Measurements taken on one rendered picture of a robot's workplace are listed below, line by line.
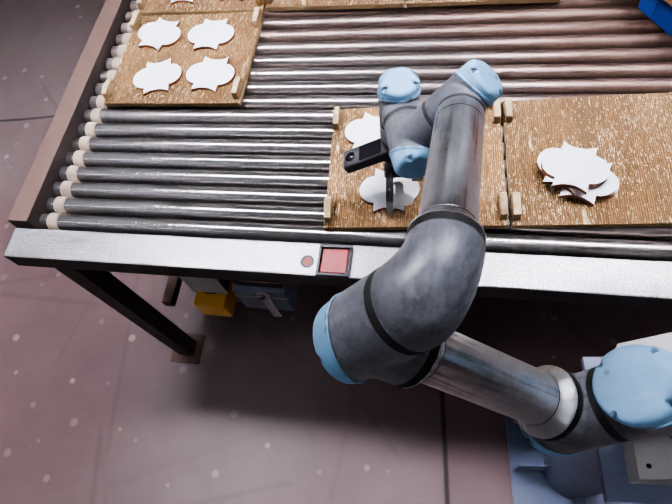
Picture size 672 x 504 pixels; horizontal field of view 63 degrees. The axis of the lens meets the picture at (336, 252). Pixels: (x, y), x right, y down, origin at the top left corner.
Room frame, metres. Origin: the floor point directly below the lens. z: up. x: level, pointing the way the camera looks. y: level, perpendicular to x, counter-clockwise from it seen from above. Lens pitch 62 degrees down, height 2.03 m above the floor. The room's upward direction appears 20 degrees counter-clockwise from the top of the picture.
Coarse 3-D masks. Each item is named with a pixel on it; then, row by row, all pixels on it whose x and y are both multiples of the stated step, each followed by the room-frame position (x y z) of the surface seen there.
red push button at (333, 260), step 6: (324, 252) 0.60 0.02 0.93; (330, 252) 0.59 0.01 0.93; (336, 252) 0.59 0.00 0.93; (342, 252) 0.58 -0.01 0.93; (348, 252) 0.58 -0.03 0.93; (324, 258) 0.58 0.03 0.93; (330, 258) 0.58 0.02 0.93; (336, 258) 0.57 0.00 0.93; (342, 258) 0.57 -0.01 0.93; (324, 264) 0.57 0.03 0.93; (330, 264) 0.56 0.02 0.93; (336, 264) 0.56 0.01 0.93; (342, 264) 0.55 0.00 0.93; (324, 270) 0.56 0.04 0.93; (330, 270) 0.55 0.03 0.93; (336, 270) 0.55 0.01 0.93; (342, 270) 0.54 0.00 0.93
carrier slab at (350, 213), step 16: (352, 112) 0.95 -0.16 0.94; (368, 112) 0.93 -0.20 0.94; (496, 128) 0.76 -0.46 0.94; (336, 144) 0.87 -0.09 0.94; (352, 144) 0.85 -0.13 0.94; (496, 144) 0.71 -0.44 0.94; (336, 160) 0.83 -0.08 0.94; (496, 160) 0.67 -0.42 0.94; (336, 176) 0.78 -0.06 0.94; (352, 176) 0.76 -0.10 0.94; (368, 176) 0.75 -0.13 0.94; (496, 176) 0.63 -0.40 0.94; (336, 192) 0.74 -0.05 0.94; (352, 192) 0.72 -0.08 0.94; (480, 192) 0.61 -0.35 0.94; (496, 192) 0.59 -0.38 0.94; (336, 208) 0.69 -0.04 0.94; (352, 208) 0.68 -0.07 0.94; (368, 208) 0.66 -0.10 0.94; (416, 208) 0.62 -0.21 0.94; (480, 208) 0.57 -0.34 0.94; (496, 208) 0.55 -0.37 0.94; (336, 224) 0.65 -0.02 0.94; (352, 224) 0.64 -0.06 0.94; (368, 224) 0.62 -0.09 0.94; (384, 224) 0.61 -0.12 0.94; (400, 224) 0.60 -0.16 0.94; (496, 224) 0.52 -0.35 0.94
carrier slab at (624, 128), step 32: (608, 96) 0.74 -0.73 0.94; (640, 96) 0.71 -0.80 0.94; (512, 128) 0.74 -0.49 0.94; (544, 128) 0.71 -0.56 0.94; (576, 128) 0.68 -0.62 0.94; (608, 128) 0.65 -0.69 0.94; (640, 128) 0.62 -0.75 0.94; (512, 160) 0.66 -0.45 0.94; (608, 160) 0.57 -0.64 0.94; (640, 160) 0.55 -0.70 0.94; (512, 192) 0.58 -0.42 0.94; (544, 192) 0.55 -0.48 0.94; (640, 192) 0.47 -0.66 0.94; (512, 224) 0.50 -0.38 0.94; (544, 224) 0.48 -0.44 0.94; (576, 224) 0.45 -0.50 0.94; (608, 224) 0.43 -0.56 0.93; (640, 224) 0.41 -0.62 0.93
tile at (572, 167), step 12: (564, 144) 0.62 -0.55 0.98; (552, 156) 0.60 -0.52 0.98; (564, 156) 0.59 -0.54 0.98; (576, 156) 0.58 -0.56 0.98; (588, 156) 0.57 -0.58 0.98; (552, 168) 0.58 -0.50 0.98; (564, 168) 0.57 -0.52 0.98; (576, 168) 0.56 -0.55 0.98; (588, 168) 0.55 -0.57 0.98; (600, 168) 0.54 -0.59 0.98; (564, 180) 0.54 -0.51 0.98; (576, 180) 0.53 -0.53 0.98; (588, 180) 0.52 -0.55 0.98; (600, 180) 0.51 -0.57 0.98
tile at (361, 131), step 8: (360, 120) 0.91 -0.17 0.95; (368, 120) 0.90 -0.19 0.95; (376, 120) 0.89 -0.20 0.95; (352, 128) 0.89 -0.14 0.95; (360, 128) 0.88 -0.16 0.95; (368, 128) 0.88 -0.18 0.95; (376, 128) 0.87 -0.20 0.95; (352, 136) 0.87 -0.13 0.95; (360, 136) 0.86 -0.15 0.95; (368, 136) 0.85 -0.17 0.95; (376, 136) 0.84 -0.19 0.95; (360, 144) 0.84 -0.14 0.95
